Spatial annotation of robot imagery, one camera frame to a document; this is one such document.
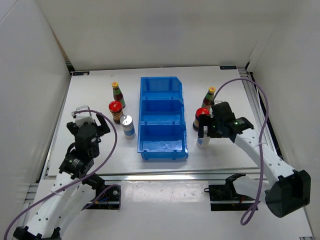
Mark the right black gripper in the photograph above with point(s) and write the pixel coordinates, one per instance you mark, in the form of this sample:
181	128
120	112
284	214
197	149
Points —
206	120

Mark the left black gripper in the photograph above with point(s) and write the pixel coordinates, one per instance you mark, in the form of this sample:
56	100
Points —
103	128

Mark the red-lid sauce jar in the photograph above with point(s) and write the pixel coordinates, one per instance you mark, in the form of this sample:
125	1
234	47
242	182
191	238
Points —
199	111
116	109

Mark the silver-top shaker can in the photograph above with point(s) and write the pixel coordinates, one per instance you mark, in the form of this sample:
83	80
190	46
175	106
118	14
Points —
202	142
127	124

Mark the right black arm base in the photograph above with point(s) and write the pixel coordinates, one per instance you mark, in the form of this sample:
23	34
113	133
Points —
224	198

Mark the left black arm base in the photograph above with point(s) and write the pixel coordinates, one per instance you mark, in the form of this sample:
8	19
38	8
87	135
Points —
108	197

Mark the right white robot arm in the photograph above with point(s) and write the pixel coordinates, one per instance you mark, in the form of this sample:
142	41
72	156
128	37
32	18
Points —
287	189

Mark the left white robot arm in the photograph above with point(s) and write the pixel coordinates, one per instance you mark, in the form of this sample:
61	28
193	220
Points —
76	185

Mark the right yellow-cap sauce bottle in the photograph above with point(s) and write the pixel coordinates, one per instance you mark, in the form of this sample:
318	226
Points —
206	103

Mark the yellow-cap sauce bottle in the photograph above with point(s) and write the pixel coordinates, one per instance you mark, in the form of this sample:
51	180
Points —
206	103
117	93

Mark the left yellow-cap sauce bottle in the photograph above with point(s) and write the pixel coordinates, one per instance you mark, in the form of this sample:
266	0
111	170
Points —
117	93

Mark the blue three-compartment plastic bin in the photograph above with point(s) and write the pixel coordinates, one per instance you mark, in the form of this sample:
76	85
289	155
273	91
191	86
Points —
162	131

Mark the left black corner label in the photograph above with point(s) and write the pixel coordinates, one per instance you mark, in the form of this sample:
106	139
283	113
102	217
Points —
81	73

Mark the black corner label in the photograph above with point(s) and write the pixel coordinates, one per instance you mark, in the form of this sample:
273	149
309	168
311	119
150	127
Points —
81	73
228	67

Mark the right black corner label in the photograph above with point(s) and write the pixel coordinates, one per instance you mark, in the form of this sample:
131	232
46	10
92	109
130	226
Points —
228	67

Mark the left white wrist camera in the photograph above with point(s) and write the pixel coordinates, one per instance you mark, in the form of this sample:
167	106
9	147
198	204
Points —
83	117

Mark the left aluminium side rail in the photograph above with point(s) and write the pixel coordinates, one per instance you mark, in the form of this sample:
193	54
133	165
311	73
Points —
49	148

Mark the aluminium side rail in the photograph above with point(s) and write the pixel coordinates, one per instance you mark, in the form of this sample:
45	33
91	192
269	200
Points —
49	148
258	107

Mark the right aluminium side rail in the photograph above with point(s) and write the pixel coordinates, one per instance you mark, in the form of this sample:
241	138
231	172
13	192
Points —
258	107

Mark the aluminium front rail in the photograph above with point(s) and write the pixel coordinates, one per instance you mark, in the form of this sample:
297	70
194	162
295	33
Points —
190	175

